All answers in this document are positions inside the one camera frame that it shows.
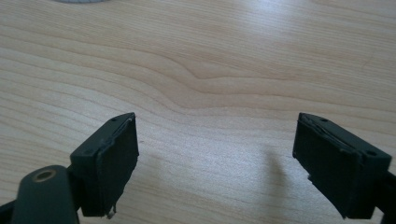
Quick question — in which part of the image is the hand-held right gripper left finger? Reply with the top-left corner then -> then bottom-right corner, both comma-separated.
69,112 -> 140,219

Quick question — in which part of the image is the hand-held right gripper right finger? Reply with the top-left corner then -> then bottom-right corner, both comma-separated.
291,112 -> 393,220

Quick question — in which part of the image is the grey round object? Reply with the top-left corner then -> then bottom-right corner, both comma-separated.
55,0 -> 110,5

